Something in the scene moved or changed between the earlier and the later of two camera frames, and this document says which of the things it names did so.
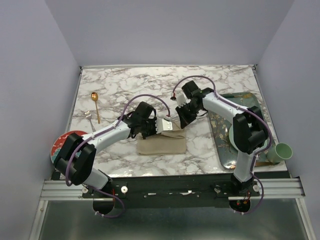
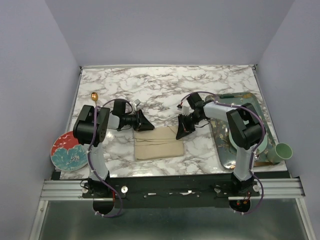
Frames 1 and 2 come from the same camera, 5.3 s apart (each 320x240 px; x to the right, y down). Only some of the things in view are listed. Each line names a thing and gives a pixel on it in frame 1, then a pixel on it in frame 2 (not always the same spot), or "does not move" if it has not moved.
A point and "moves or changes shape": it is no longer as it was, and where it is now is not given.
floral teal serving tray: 221,126 does not move
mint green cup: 281,151 does not move
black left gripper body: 148,127 to 131,120
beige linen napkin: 172,142 moves or changes shape
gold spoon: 94,97 does not move
